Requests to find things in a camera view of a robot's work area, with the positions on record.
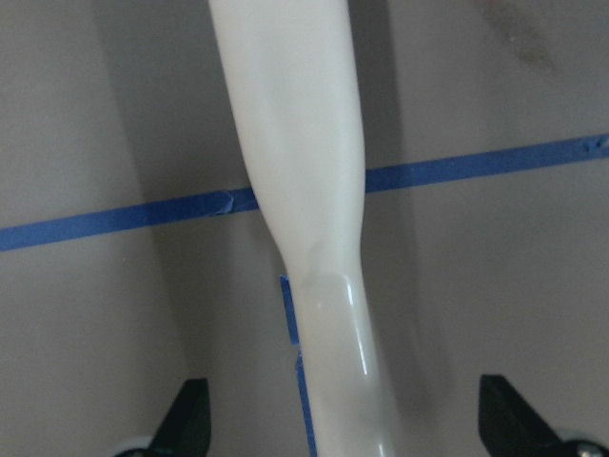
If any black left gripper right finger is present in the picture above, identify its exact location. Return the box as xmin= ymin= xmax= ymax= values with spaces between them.
xmin=478 ymin=374 xmax=566 ymax=457

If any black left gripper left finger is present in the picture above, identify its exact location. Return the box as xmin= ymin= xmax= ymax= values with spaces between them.
xmin=147 ymin=378 xmax=211 ymax=457

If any cream hand brush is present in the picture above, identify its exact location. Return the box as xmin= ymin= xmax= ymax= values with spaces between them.
xmin=209 ymin=1 xmax=395 ymax=456

